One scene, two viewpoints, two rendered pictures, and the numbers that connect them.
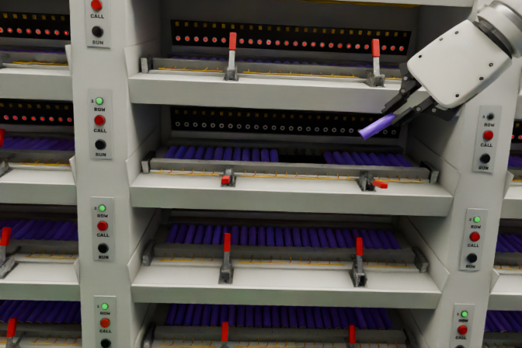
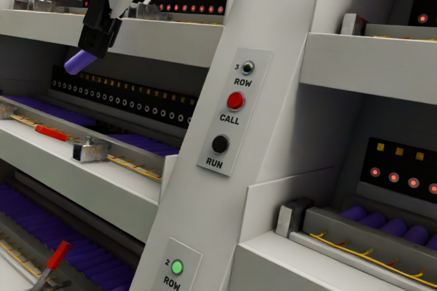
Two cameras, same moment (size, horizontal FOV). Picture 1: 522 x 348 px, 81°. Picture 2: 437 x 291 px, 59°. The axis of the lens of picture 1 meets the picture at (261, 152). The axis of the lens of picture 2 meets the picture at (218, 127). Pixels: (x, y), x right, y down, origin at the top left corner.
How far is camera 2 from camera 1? 0.69 m
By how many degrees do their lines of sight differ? 40
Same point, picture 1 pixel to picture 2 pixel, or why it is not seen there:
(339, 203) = (45, 167)
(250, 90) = (35, 19)
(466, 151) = (198, 126)
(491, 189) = (219, 214)
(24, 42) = not seen: hidden behind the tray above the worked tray
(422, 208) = (121, 214)
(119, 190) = not seen: outside the picture
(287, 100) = (56, 32)
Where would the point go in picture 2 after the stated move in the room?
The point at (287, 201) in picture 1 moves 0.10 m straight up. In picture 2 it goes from (10, 148) to (36, 85)
